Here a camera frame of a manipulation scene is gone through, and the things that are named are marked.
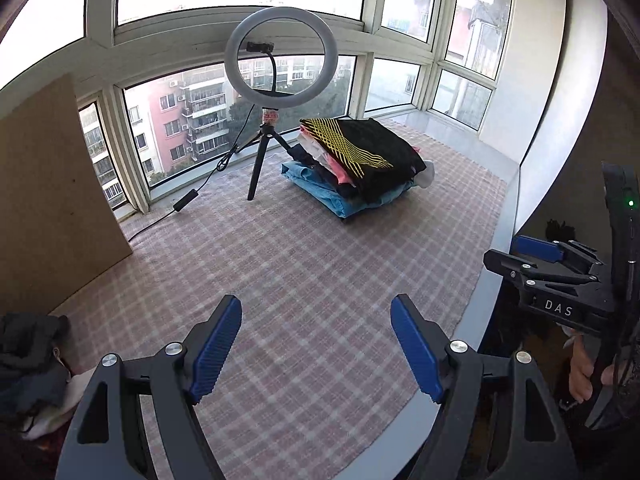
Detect black yellow-striped shorts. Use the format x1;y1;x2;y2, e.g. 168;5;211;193
299;118;427;203

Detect black clothes pile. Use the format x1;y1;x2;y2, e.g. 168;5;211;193
1;312;70;418

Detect person's right hand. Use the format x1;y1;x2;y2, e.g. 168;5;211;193
563;327;594;404

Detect cream white garment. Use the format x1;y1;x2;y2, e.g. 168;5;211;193
20;367;96;441

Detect dark navy folded garment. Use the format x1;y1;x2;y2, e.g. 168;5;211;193
288;144;359;200

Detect pink red folded garment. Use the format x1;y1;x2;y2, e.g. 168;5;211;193
297;127;355;186

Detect oak veneer board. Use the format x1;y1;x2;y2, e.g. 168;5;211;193
1;76;132;313

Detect blue folded garment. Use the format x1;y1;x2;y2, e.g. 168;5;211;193
281;162;416;220

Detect ring light cable with remote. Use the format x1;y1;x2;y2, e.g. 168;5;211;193
127;104;260;244

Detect ring light on tripod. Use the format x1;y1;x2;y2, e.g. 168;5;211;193
224;6;338;200

